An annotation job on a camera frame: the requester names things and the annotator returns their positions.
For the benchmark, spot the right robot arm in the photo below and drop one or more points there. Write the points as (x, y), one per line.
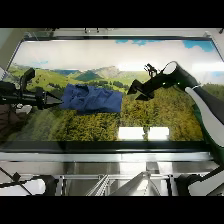
(206, 110)

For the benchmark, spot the brown garment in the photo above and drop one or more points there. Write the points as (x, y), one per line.
(13, 121)

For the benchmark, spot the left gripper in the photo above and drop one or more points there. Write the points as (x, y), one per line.
(42, 98)

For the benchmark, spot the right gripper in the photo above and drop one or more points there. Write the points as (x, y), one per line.
(154, 85)

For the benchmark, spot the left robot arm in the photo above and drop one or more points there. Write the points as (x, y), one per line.
(16, 96)

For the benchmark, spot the blue shirt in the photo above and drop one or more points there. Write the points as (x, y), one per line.
(91, 99)

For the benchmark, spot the silver frame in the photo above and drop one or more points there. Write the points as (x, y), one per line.
(110, 173)

